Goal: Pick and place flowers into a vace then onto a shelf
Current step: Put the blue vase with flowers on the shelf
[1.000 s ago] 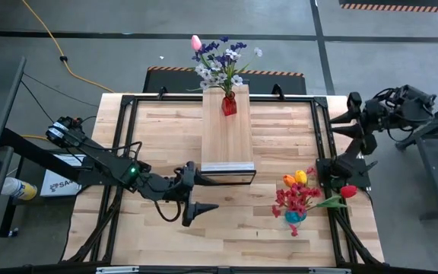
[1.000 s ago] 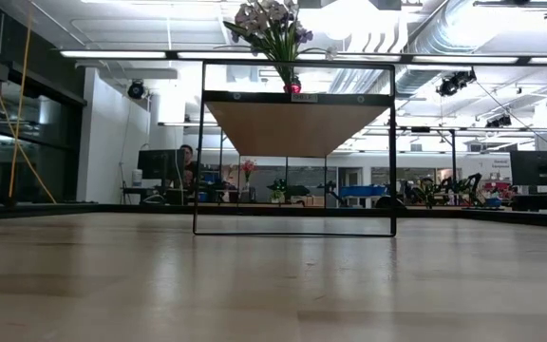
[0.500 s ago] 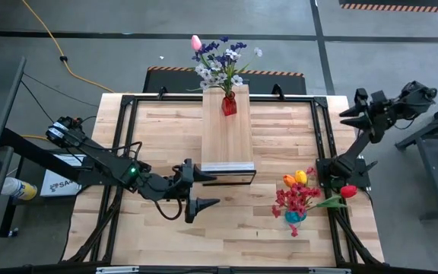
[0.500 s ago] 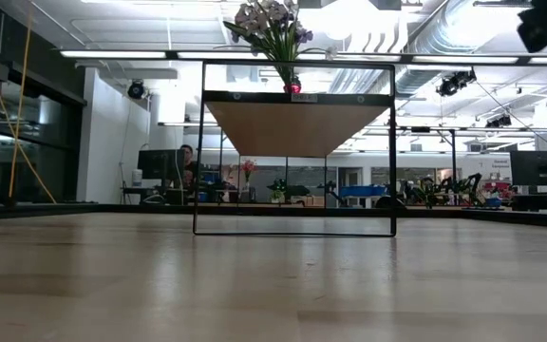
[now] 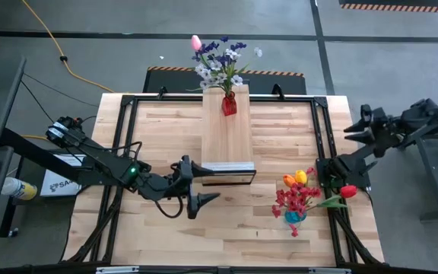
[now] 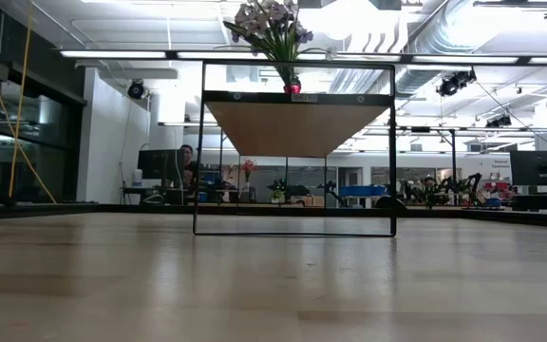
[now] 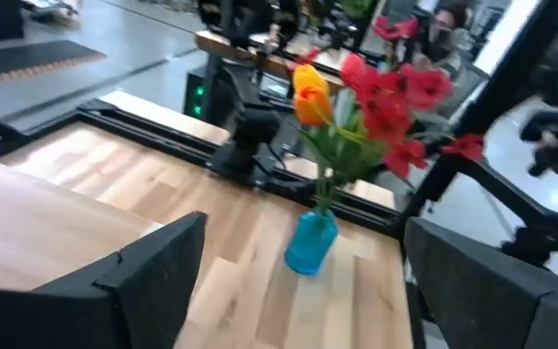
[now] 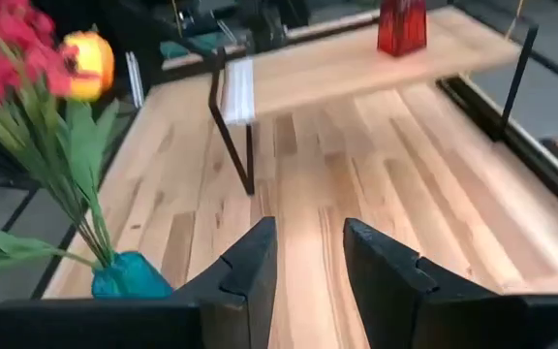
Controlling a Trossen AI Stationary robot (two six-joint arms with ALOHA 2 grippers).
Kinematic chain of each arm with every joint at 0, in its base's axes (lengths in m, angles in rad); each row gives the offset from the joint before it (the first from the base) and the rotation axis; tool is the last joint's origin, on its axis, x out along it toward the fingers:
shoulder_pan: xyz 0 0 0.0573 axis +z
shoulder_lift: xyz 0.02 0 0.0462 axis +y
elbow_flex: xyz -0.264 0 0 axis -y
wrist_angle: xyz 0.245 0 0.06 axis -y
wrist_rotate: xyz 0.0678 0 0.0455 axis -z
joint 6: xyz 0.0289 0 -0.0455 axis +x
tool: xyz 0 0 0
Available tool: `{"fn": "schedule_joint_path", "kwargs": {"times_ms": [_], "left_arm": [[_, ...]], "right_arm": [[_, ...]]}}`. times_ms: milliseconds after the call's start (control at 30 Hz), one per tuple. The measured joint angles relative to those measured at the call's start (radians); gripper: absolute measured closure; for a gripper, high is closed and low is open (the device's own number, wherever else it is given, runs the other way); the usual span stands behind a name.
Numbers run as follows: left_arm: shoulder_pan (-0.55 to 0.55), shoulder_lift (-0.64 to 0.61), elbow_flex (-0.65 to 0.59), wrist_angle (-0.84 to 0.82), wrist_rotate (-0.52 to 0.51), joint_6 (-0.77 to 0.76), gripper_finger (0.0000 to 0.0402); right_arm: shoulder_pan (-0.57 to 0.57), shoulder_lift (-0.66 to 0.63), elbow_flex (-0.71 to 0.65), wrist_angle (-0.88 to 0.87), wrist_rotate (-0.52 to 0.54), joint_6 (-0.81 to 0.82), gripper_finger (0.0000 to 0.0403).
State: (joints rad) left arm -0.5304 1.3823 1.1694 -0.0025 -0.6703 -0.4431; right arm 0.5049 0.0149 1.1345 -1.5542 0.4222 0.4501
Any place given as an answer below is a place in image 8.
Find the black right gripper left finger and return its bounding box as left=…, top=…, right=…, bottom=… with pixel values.
left=171, top=216, right=279, bottom=349

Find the red blossom flower sprig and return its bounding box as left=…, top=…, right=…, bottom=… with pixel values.
left=0, top=0, right=120, bottom=268

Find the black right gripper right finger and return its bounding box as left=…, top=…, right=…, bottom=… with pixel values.
left=342, top=217, right=527, bottom=349

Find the red glass vase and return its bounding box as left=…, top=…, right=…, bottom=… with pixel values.
left=377, top=0, right=428, bottom=58

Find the silver metal bracket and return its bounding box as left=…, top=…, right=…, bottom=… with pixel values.
left=125, top=50, right=145, bottom=109

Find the black metal table frame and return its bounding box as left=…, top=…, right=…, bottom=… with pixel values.
left=0, top=72, right=558, bottom=300

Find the wooden shelf with black frame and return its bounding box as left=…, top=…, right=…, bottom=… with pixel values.
left=208, top=4, right=540, bottom=196

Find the yellow extension cable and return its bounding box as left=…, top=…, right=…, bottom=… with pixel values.
left=504, top=0, right=526, bottom=41

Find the yellow artificial tulip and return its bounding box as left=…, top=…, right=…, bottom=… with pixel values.
left=61, top=31, right=115, bottom=103

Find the blue glass vase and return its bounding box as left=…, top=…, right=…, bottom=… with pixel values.
left=91, top=250, right=174, bottom=300

